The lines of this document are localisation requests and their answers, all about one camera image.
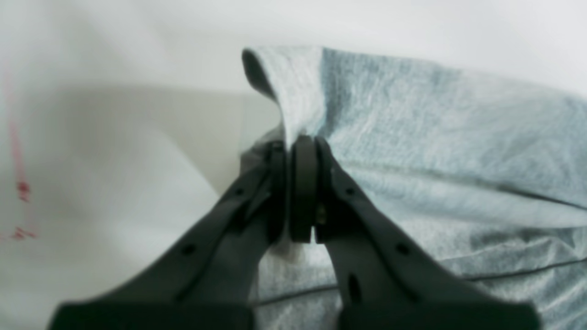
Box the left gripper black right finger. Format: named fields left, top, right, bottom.
left=289, top=136, right=541, bottom=330

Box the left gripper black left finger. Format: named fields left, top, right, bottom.
left=50, top=142, right=286, bottom=330

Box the grey HUGO T-shirt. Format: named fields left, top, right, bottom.
left=241, top=46, right=587, bottom=330

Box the red tape rectangle marking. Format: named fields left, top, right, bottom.
left=1, top=66, right=38, bottom=242

